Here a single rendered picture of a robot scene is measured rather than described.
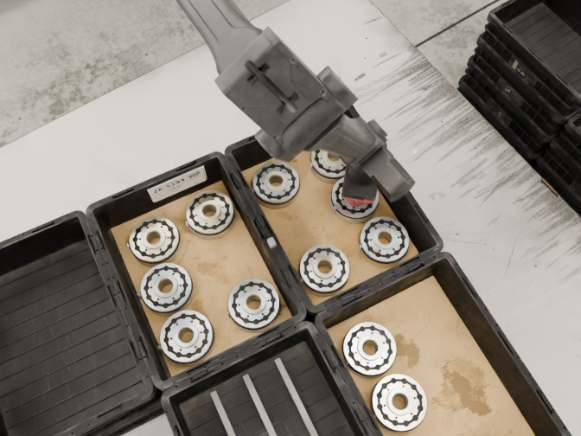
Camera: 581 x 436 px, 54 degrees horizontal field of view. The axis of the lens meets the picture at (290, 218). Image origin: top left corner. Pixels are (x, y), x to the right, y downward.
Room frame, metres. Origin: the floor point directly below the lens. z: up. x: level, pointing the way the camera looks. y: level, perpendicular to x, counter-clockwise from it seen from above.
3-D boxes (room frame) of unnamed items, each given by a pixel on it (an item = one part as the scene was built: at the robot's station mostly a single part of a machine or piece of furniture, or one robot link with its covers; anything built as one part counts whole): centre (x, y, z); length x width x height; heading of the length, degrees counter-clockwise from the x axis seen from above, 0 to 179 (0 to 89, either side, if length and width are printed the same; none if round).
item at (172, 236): (0.44, 0.28, 0.86); 0.10 x 0.10 x 0.01
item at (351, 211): (0.55, -0.14, 0.86); 0.10 x 0.10 x 0.01
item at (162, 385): (0.37, 0.19, 0.92); 0.40 x 0.30 x 0.02; 28
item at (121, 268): (0.37, 0.19, 0.87); 0.40 x 0.30 x 0.11; 28
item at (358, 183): (0.55, -0.14, 0.98); 0.10 x 0.07 x 0.07; 171
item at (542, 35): (1.25, -0.84, 0.37); 0.40 x 0.30 x 0.45; 35
